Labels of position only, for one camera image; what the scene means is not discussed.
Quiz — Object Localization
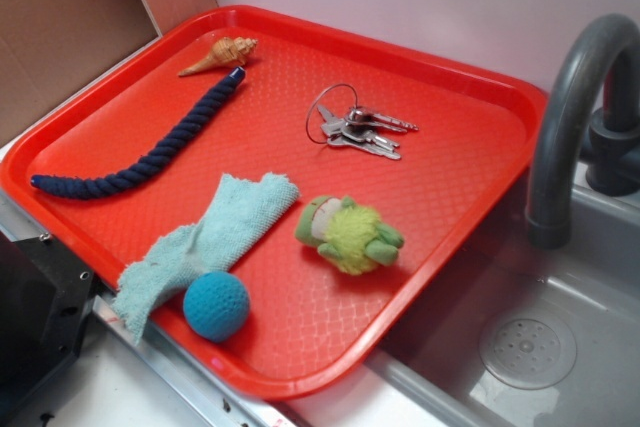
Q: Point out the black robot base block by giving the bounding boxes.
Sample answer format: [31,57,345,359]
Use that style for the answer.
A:
[1,235,96,417]

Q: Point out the red plastic tray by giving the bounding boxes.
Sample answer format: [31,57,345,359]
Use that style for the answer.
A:
[1,6,546,400]

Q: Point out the green plush frog toy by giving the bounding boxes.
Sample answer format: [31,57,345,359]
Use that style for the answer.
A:
[294,195,405,276]

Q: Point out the blue textured ball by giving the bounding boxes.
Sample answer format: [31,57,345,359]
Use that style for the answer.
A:
[183,271,250,343]

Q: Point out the tan conch seashell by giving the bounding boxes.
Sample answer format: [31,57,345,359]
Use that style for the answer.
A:
[178,37,259,77]

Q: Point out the light blue cloth rag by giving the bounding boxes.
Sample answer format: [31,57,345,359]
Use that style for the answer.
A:
[113,173,299,342]

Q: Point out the grey toy sink basin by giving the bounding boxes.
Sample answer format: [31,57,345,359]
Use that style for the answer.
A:
[368,180,639,426]

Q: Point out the grey curved faucet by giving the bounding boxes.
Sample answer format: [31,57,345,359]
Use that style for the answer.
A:
[525,14,639,249]

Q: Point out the sink drain strainer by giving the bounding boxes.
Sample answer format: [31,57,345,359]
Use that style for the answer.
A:
[479,313,578,390]

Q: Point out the brown cardboard panel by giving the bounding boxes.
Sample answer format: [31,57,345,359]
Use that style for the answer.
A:
[1,0,217,145]

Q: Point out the silver keys on ring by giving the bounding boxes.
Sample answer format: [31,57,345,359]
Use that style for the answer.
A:
[305,83,420,161]

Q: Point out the dark blue rope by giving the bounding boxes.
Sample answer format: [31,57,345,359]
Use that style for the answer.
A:
[30,68,248,201]

